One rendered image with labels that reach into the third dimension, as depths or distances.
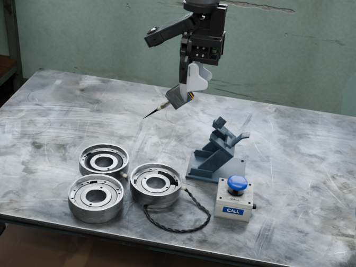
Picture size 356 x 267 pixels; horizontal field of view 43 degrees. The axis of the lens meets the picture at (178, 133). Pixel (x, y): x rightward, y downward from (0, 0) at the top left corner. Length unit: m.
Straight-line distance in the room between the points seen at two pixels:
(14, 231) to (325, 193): 0.76
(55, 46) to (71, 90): 1.44
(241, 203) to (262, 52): 1.68
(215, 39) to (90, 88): 0.51
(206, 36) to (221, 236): 0.39
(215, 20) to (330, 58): 1.67
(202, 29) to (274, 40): 1.56
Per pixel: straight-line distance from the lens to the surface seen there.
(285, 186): 1.03
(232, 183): 0.88
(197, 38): 0.92
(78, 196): 0.90
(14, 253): 1.19
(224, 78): 2.57
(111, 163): 1.00
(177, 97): 1.00
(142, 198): 0.89
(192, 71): 0.95
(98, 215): 0.86
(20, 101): 1.26
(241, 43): 2.48
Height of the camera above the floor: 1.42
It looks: 33 degrees down
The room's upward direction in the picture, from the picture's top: 6 degrees clockwise
